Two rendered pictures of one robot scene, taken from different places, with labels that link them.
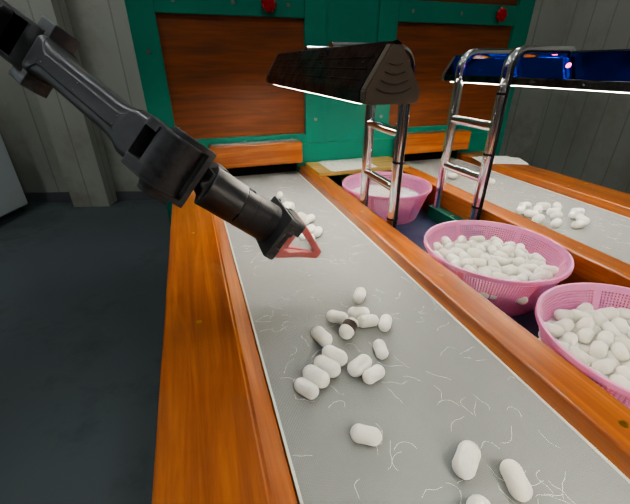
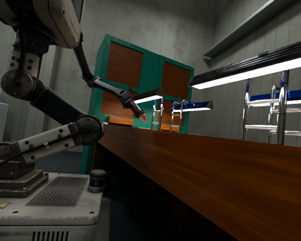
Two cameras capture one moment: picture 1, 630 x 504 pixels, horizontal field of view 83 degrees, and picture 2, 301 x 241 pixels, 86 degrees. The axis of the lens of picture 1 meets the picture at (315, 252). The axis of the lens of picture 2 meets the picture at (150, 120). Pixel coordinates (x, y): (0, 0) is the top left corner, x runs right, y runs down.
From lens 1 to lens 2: 0.81 m
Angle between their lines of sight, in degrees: 33
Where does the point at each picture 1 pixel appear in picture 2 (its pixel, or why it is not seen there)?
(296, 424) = not seen: hidden behind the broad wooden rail
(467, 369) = not seen: hidden behind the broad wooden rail
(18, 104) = (17, 111)
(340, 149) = (143, 125)
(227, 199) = (133, 104)
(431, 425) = not seen: hidden behind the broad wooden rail
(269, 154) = (124, 121)
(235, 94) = (118, 105)
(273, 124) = (126, 115)
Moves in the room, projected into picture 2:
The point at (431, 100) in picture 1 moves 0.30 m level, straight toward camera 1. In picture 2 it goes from (167, 117) to (167, 115)
